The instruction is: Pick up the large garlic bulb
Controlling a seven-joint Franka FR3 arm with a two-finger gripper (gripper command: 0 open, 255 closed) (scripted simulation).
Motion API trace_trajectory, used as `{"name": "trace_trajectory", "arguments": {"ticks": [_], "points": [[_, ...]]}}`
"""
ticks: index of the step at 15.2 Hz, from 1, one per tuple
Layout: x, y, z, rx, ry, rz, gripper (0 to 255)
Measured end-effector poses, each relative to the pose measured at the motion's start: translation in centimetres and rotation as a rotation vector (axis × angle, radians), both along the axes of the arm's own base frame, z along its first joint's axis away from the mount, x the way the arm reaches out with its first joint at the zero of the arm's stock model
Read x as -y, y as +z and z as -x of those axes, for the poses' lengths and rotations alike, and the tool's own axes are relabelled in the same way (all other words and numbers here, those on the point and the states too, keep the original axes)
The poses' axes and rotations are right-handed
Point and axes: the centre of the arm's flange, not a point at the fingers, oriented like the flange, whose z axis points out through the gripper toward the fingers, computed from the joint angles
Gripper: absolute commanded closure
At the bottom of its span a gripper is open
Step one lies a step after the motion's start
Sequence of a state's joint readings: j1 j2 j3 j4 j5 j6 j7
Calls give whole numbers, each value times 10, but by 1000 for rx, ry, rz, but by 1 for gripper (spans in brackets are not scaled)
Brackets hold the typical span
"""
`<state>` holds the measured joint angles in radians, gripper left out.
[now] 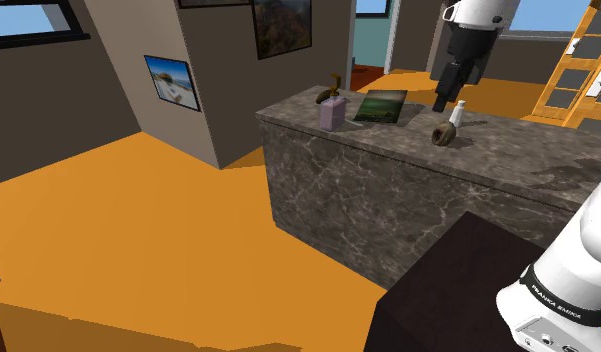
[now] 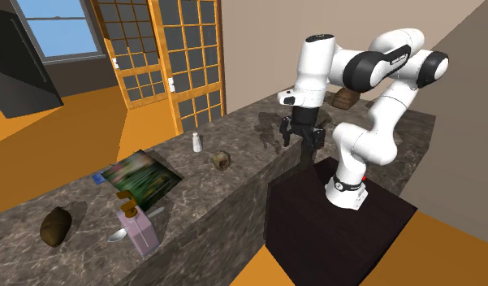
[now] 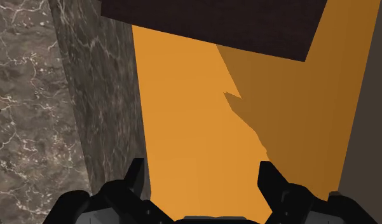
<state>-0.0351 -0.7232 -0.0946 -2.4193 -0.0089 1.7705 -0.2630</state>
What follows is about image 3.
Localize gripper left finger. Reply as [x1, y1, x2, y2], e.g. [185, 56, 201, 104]
[43, 157, 175, 224]

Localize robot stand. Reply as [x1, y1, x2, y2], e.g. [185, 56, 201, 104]
[100, 0, 330, 62]

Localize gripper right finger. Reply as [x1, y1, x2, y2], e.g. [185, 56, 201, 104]
[257, 160, 379, 224]

